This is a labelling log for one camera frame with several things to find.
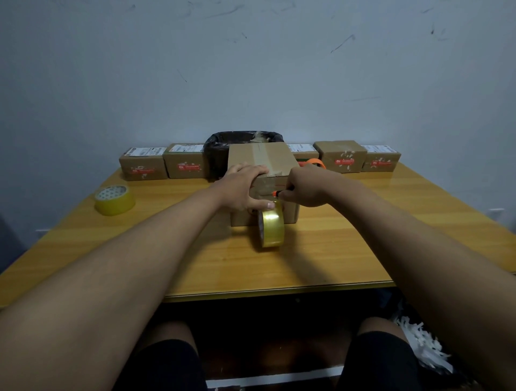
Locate person's left hand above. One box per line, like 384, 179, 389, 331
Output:
216, 162, 277, 213

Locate person's right hand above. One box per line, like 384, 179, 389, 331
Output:
277, 164, 339, 208

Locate large brown cardboard box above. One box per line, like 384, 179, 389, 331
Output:
227, 141, 301, 227

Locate yellow clear tape roll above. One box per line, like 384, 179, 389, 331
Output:
257, 201, 286, 249

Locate person's right forearm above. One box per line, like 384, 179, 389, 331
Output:
326, 175, 516, 391

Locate person's left forearm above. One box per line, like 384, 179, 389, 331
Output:
0, 183, 231, 391

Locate small box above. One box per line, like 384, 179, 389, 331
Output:
313, 140, 368, 174
286, 143, 320, 163
162, 143, 210, 179
119, 147, 169, 182
361, 144, 402, 173

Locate yellow tape roll honeycomb core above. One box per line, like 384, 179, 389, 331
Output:
94, 185, 137, 216

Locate person's right leg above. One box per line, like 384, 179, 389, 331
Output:
356, 317, 408, 339

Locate person's leg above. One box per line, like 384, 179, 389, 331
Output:
139, 321, 198, 357
356, 317, 408, 339

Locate person's left leg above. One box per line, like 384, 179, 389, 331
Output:
139, 321, 198, 357

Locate black bin with bag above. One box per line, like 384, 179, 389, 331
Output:
203, 131, 285, 180

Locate black shorts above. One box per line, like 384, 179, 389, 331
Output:
112, 330, 424, 391

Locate white shredded paper pile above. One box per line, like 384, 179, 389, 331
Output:
393, 314, 454, 375

